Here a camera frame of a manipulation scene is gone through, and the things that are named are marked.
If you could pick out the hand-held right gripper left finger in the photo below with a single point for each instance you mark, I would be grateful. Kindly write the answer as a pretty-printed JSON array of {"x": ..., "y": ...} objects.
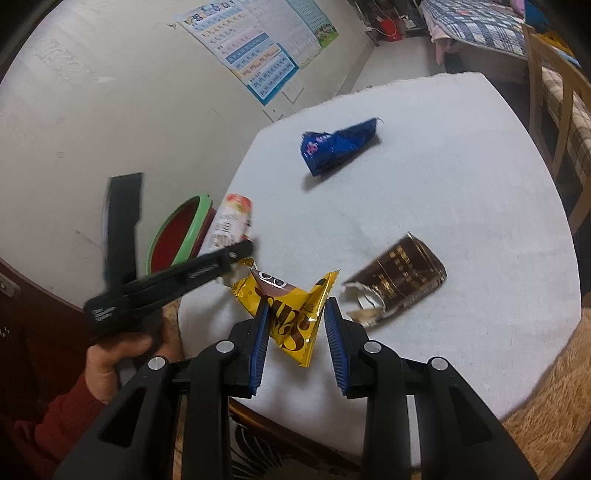
[{"x": 259, "y": 350}]

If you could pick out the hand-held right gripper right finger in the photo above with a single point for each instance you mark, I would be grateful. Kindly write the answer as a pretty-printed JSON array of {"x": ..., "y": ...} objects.
[{"x": 336, "y": 350}]

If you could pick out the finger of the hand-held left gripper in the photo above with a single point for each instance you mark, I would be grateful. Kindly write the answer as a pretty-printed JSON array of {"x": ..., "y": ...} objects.
[
  {"x": 203, "y": 267},
  {"x": 122, "y": 221}
]

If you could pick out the yellow snack wrapper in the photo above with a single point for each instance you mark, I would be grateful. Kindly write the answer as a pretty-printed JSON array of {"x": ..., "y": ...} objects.
[{"x": 286, "y": 323}]

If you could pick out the green-rimmed red bin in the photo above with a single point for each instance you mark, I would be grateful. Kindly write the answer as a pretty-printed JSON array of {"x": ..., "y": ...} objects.
[{"x": 171, "y": 244}]

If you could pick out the white and red packet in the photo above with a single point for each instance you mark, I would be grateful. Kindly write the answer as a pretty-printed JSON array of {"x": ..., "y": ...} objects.
[{"x": 228, "y": 221}]

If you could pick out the person's left forearm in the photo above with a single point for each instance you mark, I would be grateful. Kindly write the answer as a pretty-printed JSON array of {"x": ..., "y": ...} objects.
[{"x": 51, "y": 429}]

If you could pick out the person's left hand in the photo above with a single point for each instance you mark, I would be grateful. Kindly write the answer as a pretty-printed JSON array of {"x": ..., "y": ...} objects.
[{"x": 111, "y": 364}]

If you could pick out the round wooden table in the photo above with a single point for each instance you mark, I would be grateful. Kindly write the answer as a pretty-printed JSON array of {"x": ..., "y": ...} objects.
[{"x": 258, "y": 417}]

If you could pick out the brown wooden cabinet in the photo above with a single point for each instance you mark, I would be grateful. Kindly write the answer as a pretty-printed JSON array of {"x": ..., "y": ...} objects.
[{"x": 37, "y": 332}]

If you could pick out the brown torn wrapper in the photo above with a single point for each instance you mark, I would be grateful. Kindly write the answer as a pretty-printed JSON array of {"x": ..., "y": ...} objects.
[{"x": 406, "y": 272}]

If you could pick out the blue snack wrapper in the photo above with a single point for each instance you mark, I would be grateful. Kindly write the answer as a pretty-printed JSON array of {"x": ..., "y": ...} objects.
[{"x": 332, "y": 145}]

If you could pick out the white tablecloth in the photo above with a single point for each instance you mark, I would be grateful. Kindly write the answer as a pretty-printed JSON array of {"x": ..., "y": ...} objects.
[{"x": 415, "y": 184}]

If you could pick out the red bucket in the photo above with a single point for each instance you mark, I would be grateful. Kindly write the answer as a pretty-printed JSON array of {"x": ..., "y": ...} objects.
[{"x": 388, "y": 28}]

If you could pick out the dark wooden shelf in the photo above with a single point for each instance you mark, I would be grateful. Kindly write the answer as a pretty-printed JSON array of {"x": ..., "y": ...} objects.
[{"x": 364, "y": 9}]

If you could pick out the pink bed sheet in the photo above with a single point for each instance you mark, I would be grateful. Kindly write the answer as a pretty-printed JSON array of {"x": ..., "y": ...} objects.
[{"x": 443, "y": 50}]

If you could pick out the checked chair cushion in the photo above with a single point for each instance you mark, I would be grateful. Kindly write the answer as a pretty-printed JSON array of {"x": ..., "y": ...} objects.
[{"x": 579, "y": 138}]

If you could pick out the light wooden chair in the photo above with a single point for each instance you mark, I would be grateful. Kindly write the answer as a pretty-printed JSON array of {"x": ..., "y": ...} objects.
[{"x": 535, "y": 92}]

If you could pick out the blue plaid bed blanket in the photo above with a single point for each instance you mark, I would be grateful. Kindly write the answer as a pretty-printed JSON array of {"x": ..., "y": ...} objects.
[{"x": 475, "y": 27}]

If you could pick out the white wall socket plate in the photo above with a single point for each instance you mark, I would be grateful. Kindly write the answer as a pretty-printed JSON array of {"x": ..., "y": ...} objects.
[
  {"x": 276, "y": 114},
  {"x": 292, "y": 93}
]

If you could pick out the blue-banded wall poster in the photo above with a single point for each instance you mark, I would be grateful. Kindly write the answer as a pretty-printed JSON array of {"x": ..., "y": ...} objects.
[{"x": 240, "y": 46}]

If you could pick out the grid chart wall poster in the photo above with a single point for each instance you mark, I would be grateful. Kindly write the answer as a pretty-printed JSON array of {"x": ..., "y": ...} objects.
[{"x": 304, "y": 27}]

